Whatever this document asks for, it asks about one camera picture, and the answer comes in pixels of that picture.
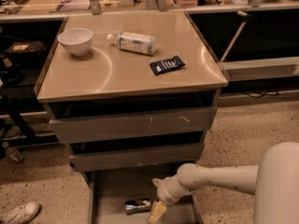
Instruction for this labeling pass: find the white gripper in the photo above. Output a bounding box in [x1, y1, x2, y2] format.
[149, 175, 187, 224]

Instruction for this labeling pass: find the silver blue redbull can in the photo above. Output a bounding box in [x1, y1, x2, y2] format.
[124, 198, 151, 215]

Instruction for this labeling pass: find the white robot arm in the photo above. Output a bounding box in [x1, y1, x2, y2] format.
[149, 142, 299, 224]

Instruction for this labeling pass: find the grey middle drawer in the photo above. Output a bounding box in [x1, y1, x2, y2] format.
[70, 143, 204, 172]

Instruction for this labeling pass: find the grey top drawer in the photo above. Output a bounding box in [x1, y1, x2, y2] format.
[50, 106, 217, 144]

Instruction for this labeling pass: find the dark blue snack packet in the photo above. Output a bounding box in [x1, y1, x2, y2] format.
[149, 55, 186, 76]

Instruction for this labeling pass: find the white sneaker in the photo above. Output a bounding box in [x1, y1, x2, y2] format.
[0, 202, 41, 224]

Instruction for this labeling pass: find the small bottle on floor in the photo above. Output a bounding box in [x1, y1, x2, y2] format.
[2, 142, 23, 163]

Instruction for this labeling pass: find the clear plastic water bottle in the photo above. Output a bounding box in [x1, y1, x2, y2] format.
[107, 32, 156, 55]

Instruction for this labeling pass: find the white ceramic bowl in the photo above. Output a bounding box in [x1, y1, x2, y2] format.
[58, 28, 93, 56]

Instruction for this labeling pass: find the black bag under shelf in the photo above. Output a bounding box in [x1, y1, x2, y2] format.
[4, 41, 47, 69]

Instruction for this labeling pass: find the black cable on floor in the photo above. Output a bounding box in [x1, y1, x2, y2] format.
[242, 90, 280, 99]

